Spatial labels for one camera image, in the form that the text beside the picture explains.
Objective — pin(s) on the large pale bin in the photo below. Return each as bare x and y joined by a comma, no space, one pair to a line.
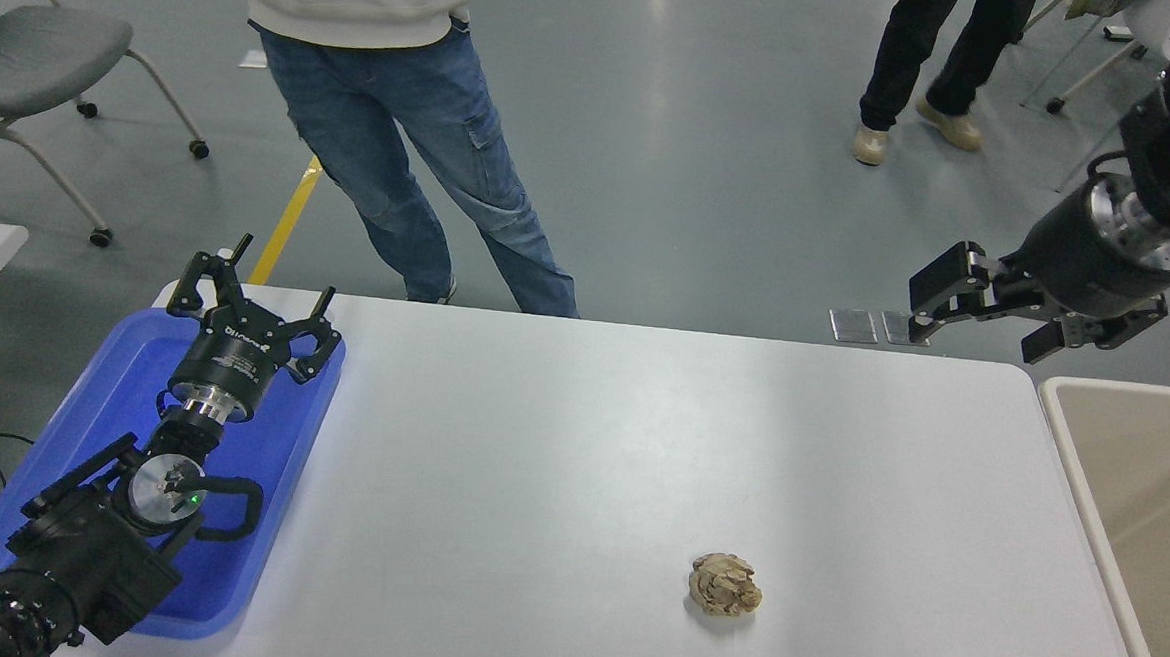
1146,518

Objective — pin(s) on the grey chair on casters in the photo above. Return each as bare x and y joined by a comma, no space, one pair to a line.
39,55

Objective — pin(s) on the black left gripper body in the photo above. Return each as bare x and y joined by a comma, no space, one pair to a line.
227,370

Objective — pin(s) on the tan bag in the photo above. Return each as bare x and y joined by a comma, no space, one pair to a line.
1093,5

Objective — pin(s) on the silver floor socket cover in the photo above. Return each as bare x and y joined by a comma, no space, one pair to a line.
853,326
895,328

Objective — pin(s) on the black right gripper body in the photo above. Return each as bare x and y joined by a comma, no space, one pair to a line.
1074,259

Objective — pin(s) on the crumpled tan paper ball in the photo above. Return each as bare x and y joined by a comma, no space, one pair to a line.
725,584

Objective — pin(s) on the blue plastic tray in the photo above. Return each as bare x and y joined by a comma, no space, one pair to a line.
279,433

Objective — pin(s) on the white chair on casters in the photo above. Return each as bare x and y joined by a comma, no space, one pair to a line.
1152,23

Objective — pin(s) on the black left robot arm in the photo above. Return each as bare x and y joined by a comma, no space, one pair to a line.
83,553

